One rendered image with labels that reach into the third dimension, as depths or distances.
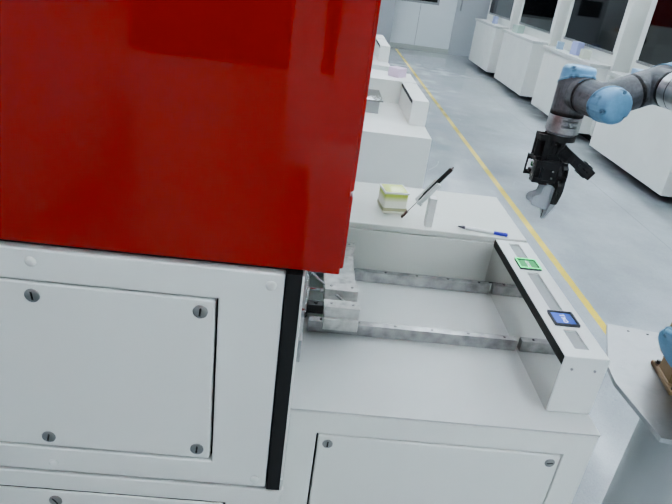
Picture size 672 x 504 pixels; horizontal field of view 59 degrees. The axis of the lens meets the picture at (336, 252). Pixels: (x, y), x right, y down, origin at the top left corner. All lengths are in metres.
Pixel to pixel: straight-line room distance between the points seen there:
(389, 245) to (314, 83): 1.02
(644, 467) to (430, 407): 0.65
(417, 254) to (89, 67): 1.15
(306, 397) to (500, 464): 0.42
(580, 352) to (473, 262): 0.55
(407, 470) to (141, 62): 0.94
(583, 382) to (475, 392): 0.22
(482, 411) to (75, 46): 0.98
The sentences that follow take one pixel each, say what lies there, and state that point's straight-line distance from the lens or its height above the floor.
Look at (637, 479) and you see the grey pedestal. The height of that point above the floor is 0.55.
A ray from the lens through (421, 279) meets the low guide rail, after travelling 1.66.
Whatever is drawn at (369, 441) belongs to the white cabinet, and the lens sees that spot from 1.25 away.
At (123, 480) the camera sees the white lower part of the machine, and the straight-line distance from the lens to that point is 1.08.
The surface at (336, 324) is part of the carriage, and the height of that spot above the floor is 0.87.
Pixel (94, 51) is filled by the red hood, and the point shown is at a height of 1.48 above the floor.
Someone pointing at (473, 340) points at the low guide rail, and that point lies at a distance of 1.46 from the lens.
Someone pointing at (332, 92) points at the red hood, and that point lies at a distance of 0.72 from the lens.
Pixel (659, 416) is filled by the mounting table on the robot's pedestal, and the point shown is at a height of 0.82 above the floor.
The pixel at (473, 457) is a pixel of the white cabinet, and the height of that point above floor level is 0.73.
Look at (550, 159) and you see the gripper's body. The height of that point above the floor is 1.25.
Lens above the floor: 1.60
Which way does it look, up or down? 26 degrees down
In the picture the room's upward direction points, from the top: 8 degrees clockwise
